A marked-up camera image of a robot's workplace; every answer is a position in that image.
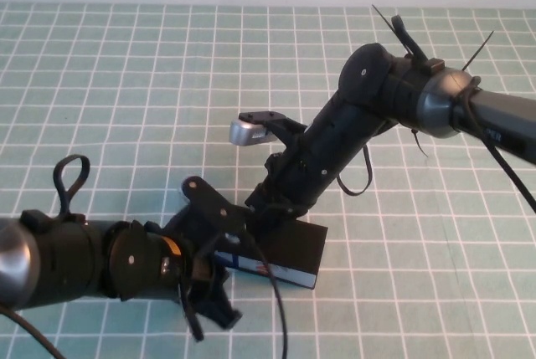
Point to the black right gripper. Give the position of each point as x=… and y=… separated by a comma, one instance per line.
x=272, y=204

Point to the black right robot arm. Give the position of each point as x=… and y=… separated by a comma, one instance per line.
x=335, y=145

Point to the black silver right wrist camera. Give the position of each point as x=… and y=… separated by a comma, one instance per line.
x=247, y=133

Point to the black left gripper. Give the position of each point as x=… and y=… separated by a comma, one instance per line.
x=201, y=250

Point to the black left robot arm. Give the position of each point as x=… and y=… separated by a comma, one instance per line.
x=75, y=258

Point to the black zip tie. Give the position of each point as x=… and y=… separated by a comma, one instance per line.
x=419, y=145
x=387, y=24
x=479, y=51
x=192, y=317

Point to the right camera mount bracket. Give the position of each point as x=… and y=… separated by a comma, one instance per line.
x=285, y=124

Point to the left camera mount bracket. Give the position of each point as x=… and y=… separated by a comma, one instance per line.
x=209, y=204

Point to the green checked tablecloth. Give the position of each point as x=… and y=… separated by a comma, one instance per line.
x=125, y=62

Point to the black glasses case printed side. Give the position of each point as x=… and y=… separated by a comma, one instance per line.
x=301, y=246

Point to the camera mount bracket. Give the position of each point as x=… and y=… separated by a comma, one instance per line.
x=209, y=204
x=285, y=124

